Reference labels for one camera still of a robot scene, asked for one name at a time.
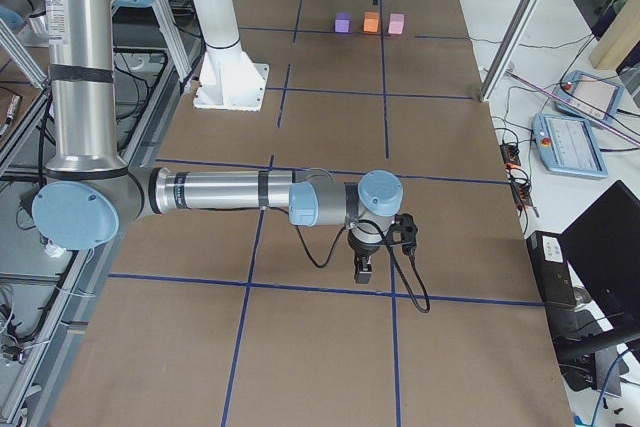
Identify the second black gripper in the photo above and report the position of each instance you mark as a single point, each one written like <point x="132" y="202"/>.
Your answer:
<point x="363" y="248"/>

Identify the orange foam cube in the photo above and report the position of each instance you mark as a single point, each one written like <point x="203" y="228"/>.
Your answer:
<point x="371" y="22"/>

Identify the light pink foam cube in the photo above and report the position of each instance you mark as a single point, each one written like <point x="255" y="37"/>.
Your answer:
<point x="396" y="24"/>

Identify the dark purple foam cube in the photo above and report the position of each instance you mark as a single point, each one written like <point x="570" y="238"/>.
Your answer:
<point x="342" y="23"/>

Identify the orange black connector block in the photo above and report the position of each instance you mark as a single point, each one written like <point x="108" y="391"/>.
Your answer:
<point x="510" y="154"/>

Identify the black electronics box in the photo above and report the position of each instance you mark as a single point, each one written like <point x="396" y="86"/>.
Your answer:
<point x="550" y="270"/>

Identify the blue teach pendant near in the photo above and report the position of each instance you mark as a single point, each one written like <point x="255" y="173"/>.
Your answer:
<point x="566" y="145"/>

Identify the blue teach pendant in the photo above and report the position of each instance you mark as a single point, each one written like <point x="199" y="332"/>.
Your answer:
<point x="587" y="93"/>
<point x="566" y="145"/>

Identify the black laptop monitor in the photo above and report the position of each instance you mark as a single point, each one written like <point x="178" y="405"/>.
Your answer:
<point x="602" y="247"/>

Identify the blue teach pendant far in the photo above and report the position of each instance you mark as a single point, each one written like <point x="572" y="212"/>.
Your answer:
<point x="587" y="93"/>

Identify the wooden plank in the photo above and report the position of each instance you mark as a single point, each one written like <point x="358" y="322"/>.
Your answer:
<point x="617" y="32"/>

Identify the aluminium frame post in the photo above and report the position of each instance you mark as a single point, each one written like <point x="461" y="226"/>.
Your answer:
<point x="506" y="49"/>

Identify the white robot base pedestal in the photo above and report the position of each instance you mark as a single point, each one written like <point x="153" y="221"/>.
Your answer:
<point x="229" y="79"/>

